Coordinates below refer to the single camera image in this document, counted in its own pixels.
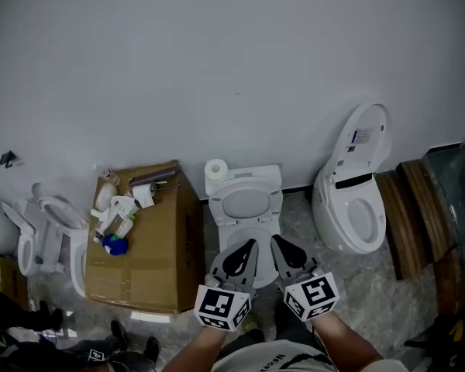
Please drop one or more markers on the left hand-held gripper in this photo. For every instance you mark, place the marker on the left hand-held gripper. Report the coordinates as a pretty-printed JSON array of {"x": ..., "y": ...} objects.
[{"x": 221, "y": 304}]

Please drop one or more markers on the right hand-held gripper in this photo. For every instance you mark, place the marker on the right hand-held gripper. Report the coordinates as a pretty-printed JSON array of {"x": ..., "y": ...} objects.
[{"x": 312, "y": 295}]

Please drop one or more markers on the white toilet seat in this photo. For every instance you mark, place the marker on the white toilet seat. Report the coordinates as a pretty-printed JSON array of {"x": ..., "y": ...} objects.
[{"x": 216, "y": 202}]

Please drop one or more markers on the person's right forearm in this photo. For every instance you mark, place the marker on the person's right forearm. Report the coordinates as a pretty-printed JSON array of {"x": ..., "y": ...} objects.
[{"x": 346, "y": 339}]

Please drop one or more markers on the person's left forearm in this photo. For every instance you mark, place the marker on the person's left forearm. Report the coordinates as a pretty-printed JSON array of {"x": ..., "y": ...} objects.
[{"x": 201, "y": 349}]

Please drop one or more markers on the white square-tank toilet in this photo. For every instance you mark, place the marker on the white square-tank toilet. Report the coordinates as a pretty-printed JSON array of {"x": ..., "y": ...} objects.
[{"x": 232, "y": 233}]

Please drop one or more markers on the white smart toilet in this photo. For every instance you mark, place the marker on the white smart toilet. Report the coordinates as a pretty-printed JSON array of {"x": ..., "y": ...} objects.
[{"x": 350, "y": 219}]

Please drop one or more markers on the white toilet paper roll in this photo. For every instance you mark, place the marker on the white toilet paper roll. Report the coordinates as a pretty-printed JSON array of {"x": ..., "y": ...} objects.
[{"x": 215, "y": 172}]

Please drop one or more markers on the white smart toilet lid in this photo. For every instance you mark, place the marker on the white smart toilet lid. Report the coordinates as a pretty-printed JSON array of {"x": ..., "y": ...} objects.
[{"x": 366, "y": 138}]

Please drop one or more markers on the white toilet with open seat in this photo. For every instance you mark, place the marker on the white toilet with open seat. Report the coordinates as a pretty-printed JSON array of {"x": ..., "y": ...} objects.
[{"x": 73, "y": 238}]

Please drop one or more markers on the small white toilet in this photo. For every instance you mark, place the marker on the small white toilet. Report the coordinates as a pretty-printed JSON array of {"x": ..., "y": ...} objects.
[{"x": 25, "y": 246}]

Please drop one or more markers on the person's green shoe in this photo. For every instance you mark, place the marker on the person's green shoe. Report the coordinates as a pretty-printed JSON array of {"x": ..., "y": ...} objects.
[{"x": 251, "y": 323}]

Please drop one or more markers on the person's dark trousers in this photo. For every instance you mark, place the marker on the person's dark trousers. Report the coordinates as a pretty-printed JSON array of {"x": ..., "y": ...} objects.
[{"x": 290, "y": 328}]

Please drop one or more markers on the large cardboard box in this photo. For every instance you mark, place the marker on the large cardboard box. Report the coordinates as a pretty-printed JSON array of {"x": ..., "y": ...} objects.
[{"x": 159, "y": 246}]

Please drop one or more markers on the person's white shirt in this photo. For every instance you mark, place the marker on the person's white shirt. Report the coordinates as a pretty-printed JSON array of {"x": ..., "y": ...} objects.
[{"x": 279, "y": 360}]

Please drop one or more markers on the dark metal bar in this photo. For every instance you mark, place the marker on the dark metal bar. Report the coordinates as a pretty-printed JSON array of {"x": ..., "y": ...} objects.
[{"x": 155, "y": 176}]

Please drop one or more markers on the white bottle green cap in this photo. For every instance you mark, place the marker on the white bottle green cap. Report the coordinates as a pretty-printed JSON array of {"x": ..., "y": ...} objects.
[{"x": 125, "y": 227}]

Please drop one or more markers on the blue cloth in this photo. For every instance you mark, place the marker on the blue cloth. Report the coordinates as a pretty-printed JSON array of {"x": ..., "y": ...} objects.
[{"x": 115, "y": 244}]

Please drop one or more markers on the stack of wooden boards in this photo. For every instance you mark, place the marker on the stack of wooden boards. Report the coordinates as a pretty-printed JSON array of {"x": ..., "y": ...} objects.
[{"x": 410, "y": 223}]

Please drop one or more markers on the white plastic fitting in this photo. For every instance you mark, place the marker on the white plastic fitting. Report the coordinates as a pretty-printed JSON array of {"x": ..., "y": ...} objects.
[{"x": 116, "y": 209}]

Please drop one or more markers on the white round ceramic piece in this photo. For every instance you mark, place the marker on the white round ceramic piece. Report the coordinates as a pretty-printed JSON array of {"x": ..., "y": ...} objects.
[{"x": 106, "y": 194}]

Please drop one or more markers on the clear plastic cup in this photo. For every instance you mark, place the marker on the clear plastic cup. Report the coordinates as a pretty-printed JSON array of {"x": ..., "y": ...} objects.
[{"x": 109, "y": 176}]

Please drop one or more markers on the black and yellow tool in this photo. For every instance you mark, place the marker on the black and yellow tool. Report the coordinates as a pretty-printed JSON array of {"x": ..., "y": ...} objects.
[{"x": 449, "y": 343}]

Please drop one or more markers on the dark green stone slab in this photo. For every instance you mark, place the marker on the dark green stone slab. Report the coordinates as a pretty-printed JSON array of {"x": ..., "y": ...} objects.
[{"x": 457, "y": 192}]

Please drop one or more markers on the small cardboard box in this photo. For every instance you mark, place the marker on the small cardboard box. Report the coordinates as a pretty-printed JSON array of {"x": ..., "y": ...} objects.
[{"x": 11, "y": 281}]

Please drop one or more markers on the white ceramic basin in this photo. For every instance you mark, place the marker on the white ceramic basin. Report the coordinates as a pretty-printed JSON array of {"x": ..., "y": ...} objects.
[{"x": 0, "y": 233}]

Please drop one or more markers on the black wall hook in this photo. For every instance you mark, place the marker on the black wall hook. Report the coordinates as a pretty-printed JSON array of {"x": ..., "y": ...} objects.
[{"x": 7, "y": 158}]

